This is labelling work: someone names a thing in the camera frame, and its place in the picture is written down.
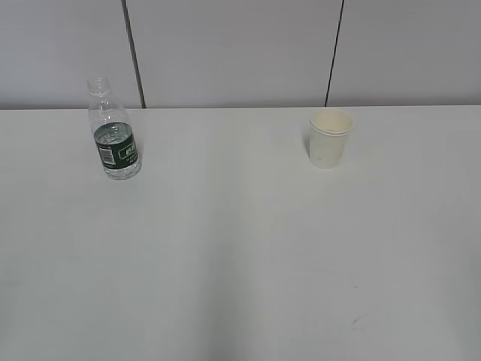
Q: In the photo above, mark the white paper cup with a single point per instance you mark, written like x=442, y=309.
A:
x=328, y=135

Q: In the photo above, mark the clear green-label water bottle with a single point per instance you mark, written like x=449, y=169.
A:
x=112, y=132

